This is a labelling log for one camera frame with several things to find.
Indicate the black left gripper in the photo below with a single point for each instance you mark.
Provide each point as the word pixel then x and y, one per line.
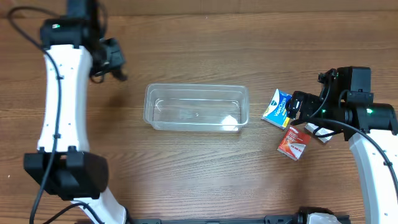
pixel 112 59

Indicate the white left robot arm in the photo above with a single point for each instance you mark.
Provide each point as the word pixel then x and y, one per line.
pixel 76 52

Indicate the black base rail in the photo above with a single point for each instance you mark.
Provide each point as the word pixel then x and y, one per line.
pixel 302 216

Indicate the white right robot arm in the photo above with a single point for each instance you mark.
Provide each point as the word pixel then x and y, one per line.
pixel 346 106

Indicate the blue Vicks VapoDrops packet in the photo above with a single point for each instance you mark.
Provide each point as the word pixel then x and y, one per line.
pixel 276 112

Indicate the white bandage box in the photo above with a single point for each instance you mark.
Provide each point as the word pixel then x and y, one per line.
pixel 322 131

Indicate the red sachet packet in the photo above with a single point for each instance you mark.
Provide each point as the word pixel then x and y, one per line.
pixel 293 143

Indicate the clear plastic container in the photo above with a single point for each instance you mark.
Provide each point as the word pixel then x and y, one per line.
pixel 196 107

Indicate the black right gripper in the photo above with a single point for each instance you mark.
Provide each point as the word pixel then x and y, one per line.
pixel 299 106

